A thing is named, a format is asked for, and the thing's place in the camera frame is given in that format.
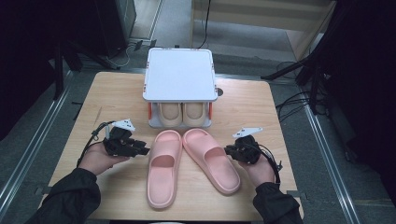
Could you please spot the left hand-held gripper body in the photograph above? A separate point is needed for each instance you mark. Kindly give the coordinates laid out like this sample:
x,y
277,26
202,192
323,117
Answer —
x,y
120,144

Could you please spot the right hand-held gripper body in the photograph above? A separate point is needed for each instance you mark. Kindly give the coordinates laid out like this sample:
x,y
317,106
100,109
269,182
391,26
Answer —
x,y
249,151

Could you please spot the pink slipper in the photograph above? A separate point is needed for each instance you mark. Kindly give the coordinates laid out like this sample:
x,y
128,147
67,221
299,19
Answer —
x,y
214,161
163,174

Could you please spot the beige clog shoe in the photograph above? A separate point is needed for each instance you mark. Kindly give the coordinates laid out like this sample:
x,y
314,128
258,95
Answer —
x,y
194,113
169,113

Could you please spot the white shoe rack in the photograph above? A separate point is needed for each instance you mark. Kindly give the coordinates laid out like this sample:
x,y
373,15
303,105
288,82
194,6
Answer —
x,y
180,74

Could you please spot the person's right hand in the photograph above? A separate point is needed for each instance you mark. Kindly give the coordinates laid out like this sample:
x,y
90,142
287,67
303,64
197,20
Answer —
x,y
261,172

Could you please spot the person's left hand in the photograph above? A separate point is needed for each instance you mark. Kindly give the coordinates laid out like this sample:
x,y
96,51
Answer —
x,y
95,160

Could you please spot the small black round knob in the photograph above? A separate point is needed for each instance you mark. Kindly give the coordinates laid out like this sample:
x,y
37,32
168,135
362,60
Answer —
x,y
220,92

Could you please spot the black tape strip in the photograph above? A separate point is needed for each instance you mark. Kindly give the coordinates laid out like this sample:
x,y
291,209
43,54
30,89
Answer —
x,y
295,194

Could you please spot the black metal stand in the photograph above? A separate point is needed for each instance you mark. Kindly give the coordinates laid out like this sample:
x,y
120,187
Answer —
x,y
59,68

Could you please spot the black tripod stand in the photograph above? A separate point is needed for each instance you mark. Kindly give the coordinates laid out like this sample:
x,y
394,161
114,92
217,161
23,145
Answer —
x,y
306,67

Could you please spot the black equipment cabinet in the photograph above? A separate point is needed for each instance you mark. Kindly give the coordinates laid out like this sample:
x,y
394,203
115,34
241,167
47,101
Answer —
x,y
115,25

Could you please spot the light wooden cabinet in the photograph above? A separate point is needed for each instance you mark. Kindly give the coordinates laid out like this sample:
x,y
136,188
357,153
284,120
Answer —
x,y
249,21

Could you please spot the metal floor rail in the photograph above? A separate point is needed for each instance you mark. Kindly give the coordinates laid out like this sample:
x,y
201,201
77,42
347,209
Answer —
x,y
34,140
330,161

